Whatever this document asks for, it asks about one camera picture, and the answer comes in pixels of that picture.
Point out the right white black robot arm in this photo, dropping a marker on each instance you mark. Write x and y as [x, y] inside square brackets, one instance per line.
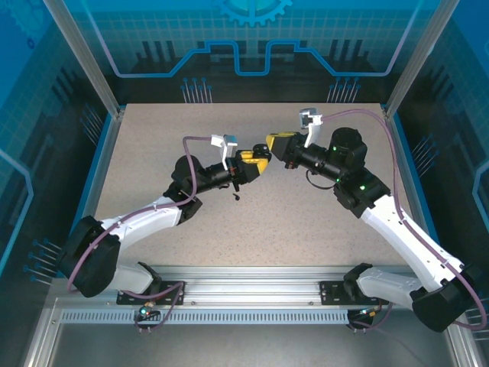
[412, 237]

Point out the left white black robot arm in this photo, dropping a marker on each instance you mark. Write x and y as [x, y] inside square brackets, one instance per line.
[88, 260]

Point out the right blue table edge strip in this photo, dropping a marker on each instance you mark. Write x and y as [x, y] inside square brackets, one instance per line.
[407, 153]

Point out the small lit electronics connector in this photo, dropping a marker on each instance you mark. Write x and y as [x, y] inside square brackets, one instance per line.
[145, 311]
[368, 312]

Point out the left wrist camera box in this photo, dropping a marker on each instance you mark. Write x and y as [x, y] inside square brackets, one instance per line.
[225, 141]

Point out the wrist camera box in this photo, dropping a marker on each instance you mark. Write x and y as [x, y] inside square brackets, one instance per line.
[307, 116]
[225, 141]

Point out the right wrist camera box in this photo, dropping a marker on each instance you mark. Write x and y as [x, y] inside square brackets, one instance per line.
[307, 116]

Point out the aluminium mounting rail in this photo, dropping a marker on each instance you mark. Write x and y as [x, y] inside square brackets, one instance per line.
[248, 283]

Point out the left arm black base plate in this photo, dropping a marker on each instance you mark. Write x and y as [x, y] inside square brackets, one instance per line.
[172, 295]

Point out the right aluminium frame post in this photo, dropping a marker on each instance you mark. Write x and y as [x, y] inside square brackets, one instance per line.
[420, 53]

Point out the aluminium frame post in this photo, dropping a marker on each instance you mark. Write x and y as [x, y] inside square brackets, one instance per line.
[86, 53]
[420, 53]

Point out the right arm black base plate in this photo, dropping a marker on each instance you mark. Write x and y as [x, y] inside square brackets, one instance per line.
[330, 294]

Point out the left aluminium frame post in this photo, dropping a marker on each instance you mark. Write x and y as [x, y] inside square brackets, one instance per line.
[86, 53]

